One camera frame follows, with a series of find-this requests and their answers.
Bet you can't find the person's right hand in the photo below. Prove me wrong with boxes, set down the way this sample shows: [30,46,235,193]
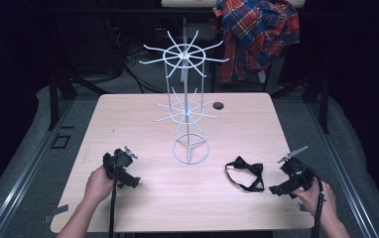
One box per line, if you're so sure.
[292,178,338,223]

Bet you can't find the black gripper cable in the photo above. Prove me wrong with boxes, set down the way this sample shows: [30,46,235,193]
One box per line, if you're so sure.
[108,149,119,238]
[295,164,326,238]

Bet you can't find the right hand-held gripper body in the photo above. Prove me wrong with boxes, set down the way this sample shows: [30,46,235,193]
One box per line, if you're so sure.
[277,146,316,191]

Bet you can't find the black chair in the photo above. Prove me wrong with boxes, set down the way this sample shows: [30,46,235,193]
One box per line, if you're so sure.
[209,49,275,94]

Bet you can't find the black floor cables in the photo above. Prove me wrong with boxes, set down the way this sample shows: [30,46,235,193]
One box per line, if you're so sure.
[121,44,166,94]

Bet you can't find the aluminium floor rail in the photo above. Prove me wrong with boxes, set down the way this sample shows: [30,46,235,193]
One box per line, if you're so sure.
[0,98,76,238]
[305,98,379,238]

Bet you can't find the black metal frame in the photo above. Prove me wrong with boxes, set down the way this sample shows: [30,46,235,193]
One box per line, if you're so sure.
[46,70,110,132]
[269,63,331,135]

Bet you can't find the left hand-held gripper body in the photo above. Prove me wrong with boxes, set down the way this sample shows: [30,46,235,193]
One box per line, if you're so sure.
[102,146,139,181]

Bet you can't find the black bow tie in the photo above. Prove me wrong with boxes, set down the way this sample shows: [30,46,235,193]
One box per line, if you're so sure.
[224,156,266,193]

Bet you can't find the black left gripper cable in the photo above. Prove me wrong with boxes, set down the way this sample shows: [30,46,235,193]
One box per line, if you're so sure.
[108,149,119,238]

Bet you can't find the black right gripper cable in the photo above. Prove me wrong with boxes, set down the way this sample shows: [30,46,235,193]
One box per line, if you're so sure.
[295,164,326,238]

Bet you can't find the grey tape strip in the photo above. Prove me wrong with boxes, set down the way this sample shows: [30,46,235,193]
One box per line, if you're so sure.
[43,203,69,224]

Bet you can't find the grey metal stand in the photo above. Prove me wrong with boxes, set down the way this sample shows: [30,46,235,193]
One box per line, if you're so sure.
[180,16,190,84]

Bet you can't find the white wire display rack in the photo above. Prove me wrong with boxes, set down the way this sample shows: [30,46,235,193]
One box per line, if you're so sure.
[138,29,230,166]

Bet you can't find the person's left hand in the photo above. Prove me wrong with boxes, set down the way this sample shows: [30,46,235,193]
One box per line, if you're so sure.
[83,165,123,206]

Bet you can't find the red blue plaid shirt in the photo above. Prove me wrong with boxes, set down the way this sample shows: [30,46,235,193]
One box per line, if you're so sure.
[209,0,301,84]

